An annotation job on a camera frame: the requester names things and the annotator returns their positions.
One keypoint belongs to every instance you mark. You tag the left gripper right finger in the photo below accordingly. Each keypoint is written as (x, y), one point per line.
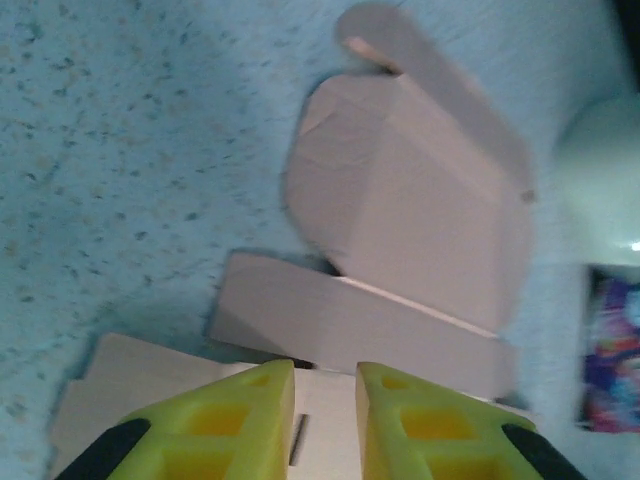
(440, 435)

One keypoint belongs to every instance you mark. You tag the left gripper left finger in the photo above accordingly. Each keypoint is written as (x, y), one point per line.
(210, 435)

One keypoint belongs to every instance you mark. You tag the orange paper box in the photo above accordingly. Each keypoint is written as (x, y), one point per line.
(425, 200)

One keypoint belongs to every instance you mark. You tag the purple candy bag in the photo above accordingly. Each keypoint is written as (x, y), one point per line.
(615, 350)

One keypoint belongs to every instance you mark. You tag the cream knife block orange top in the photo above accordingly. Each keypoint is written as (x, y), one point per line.
(605, 190)

